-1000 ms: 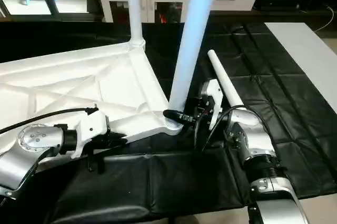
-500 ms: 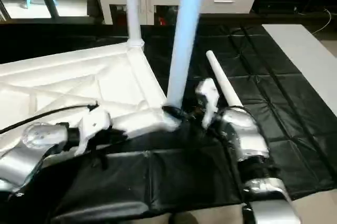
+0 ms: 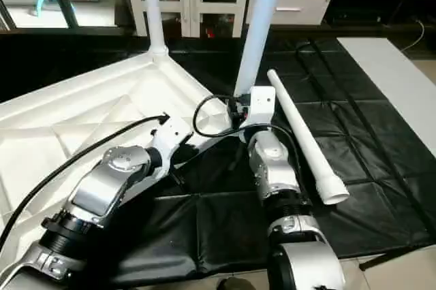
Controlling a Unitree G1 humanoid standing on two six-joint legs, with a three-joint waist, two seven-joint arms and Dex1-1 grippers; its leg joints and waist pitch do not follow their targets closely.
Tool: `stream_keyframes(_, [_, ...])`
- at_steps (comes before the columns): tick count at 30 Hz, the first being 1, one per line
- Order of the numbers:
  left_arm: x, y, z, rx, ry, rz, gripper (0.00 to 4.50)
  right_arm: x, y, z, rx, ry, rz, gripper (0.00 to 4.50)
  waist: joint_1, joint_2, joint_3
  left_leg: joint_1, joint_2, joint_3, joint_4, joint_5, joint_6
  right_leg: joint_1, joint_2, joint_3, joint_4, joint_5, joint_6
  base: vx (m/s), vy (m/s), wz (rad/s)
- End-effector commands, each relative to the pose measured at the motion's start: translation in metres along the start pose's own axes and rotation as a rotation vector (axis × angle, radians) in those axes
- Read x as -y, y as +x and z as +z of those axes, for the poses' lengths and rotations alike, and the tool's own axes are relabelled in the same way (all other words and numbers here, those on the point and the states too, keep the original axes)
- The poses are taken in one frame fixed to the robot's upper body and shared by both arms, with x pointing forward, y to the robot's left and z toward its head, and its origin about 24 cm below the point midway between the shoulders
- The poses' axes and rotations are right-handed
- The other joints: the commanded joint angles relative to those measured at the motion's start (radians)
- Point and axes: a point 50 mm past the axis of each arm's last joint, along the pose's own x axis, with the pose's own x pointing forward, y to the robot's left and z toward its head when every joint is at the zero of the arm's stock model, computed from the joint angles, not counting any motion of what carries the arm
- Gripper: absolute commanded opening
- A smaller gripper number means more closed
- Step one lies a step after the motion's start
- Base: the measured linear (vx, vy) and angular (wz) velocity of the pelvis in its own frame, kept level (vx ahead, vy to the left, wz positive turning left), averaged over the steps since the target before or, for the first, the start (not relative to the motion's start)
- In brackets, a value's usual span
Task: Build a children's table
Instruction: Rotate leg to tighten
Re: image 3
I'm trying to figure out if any white plastic table top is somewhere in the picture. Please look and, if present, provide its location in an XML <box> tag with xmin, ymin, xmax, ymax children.
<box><xmin>0</xmin><ymin>50</ymin><xmax>236</xmax><ymax>272</ymax></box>

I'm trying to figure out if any black right robot foot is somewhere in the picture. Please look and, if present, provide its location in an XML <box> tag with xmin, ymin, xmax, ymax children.
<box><xmin>216</xmin><ymin>276</ymin><xmax>257</xmax><ymax>290</ymax></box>

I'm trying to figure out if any black work mat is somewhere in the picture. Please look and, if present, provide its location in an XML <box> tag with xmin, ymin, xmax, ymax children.
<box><xmin>0</xmin><ymin>31</ymin><xmax>436</xmax><ymax>280</ymax></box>

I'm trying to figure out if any white drawer unit with handle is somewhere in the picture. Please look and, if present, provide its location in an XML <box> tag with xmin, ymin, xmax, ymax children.
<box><xmin>245</xmin><ymin>0</ymin><xmax>334</xmax><ymax>27</ymax></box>

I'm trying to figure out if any white flat board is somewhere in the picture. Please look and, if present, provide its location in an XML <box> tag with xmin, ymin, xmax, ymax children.
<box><xmin>337</xmin><ymin>36</ymin><xmax>436</xmax><ymax>159</ymax></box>

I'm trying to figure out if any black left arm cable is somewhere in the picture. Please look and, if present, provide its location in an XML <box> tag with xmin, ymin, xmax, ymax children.
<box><xmin>0</xmin><ymin>114</ymin><xmax>171</xmax><ymax>251</ymax></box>

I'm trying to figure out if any white plastic table leg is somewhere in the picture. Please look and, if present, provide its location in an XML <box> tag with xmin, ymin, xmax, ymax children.
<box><xmin>233</xmin><ymin>0</ymin><xmax>287</xmax><ymax>98</ymax></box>
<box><xmin>266</xmin><ymin>68</ymin><xmax>351</xmax><ymax>206</ymax></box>
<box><xmin>139</xmin><ymin>0</ymin><xmax>169</xmax><ymax>57</ymax></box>

